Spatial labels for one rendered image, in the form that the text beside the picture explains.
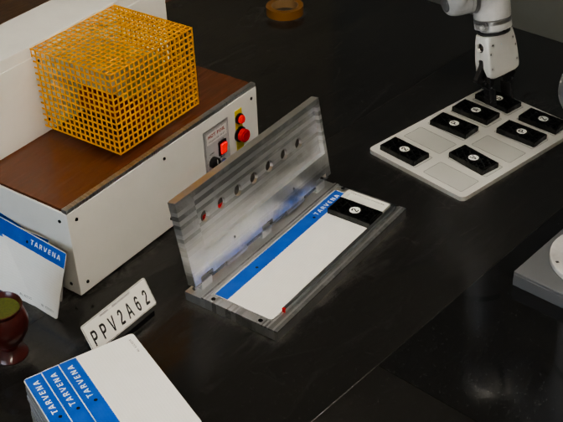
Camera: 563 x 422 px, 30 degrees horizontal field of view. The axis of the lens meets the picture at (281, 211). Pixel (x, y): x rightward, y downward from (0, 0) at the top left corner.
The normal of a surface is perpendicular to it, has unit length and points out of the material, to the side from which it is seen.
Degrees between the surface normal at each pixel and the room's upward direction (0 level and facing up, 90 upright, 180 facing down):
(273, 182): 81
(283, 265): 0
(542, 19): 90
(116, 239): 90
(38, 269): 69
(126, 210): 90
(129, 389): 0
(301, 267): 0
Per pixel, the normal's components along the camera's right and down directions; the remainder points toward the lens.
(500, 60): 0.61, 0.22
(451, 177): -0.04, -0.82
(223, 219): 0.80, 0.18
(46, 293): -0.61, 0.14
